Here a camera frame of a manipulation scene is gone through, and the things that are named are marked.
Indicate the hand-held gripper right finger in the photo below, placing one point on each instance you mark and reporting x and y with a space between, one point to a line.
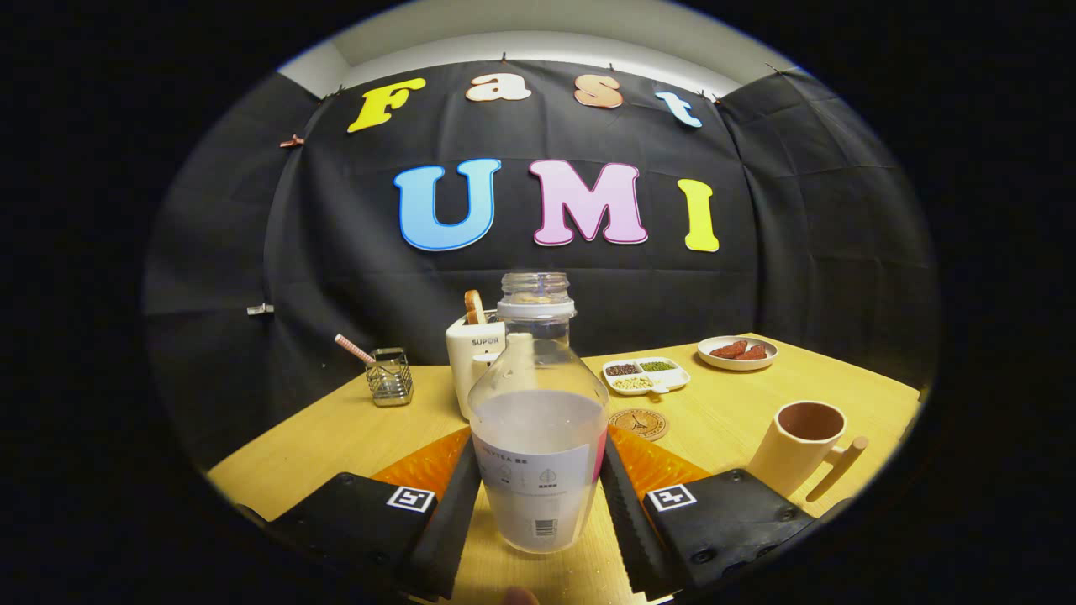
626 529

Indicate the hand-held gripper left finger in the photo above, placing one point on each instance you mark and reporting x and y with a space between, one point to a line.
450 529

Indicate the round wooden coaster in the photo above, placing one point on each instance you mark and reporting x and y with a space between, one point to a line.
643 427

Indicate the clear juice bottle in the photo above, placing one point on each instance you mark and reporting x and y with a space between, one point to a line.
538 437

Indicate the wooden table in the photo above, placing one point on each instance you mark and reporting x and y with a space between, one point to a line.
336 437

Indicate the white divided grain dish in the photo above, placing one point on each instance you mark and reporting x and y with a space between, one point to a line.
672 380

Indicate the white toaster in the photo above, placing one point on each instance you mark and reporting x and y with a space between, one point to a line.
462 361

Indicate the round white plate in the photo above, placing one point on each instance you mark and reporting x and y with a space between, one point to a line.
740 364

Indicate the red meat piece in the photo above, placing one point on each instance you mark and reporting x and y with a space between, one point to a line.
728 349
754 353

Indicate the toasted bread slice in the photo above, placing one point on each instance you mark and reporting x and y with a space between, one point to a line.
475 307

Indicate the white cloth clip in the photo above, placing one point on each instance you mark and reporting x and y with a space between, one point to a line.
260 309

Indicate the black backdrop cloth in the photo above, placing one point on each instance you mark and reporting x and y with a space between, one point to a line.
353 252

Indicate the pink cloth clip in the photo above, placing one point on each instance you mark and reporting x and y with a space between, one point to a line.
292 141

